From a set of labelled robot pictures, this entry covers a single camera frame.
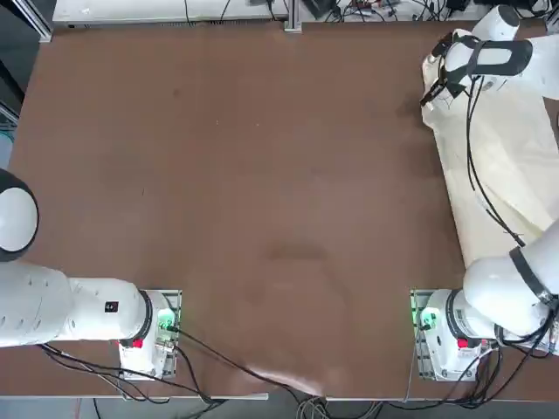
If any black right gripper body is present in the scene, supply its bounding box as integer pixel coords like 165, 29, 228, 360
438, 68, 466, 98

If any beige tablecloth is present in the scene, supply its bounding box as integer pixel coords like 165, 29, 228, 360
421, 28, 559, 268

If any white panel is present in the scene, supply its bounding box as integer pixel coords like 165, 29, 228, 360
52, 0, 290, 24

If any dark cabinet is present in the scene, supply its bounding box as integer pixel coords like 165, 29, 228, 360
0, 0, 27, 127

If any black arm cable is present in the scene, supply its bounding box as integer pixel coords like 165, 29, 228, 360
464, 74, 527, 248
467, 74, 521, 239

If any aluminium profile post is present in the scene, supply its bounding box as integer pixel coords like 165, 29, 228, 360
284, 0, 303, 32

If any thin grey wire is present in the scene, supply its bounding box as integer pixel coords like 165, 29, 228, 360
404, 344, 416, 402

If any black base cable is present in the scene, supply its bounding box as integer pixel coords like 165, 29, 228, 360
39, 343, 210, 403
436, 322, 559, 411

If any grey cable bundle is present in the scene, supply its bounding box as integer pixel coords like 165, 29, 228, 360
296, 395, 385, 419

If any long black power cable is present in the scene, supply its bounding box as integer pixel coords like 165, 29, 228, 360
168, 325, 325, 397

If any aluminium edge rail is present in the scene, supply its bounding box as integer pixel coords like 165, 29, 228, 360
210, 392, 270, 402

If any aluminium frame bar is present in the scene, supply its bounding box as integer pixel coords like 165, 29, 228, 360
10, 0, 54, 44

